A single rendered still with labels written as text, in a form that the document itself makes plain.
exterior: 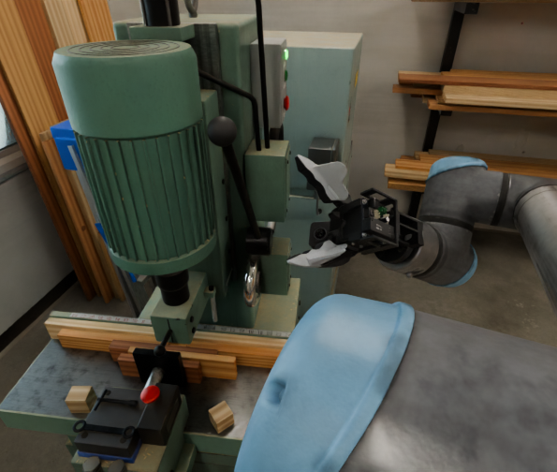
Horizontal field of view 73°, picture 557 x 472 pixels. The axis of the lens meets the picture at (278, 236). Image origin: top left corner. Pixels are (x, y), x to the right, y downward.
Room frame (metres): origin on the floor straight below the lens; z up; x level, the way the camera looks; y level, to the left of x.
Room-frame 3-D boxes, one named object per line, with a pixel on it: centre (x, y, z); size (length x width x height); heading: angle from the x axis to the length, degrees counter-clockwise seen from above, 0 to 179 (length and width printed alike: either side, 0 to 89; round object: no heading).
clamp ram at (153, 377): (0.44, 0.23, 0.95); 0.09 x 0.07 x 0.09; 83
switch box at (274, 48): (0.83, 0.02, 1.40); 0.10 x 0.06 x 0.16; 173
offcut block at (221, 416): (0.39, 0.10, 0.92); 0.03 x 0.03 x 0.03; 36
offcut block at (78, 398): (0.42, 0.37, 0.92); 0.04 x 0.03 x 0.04; 90
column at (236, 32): (0.82, 0.16, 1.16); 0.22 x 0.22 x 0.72; 83
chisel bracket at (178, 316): (0.55, 0.19, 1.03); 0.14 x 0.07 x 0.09; 173
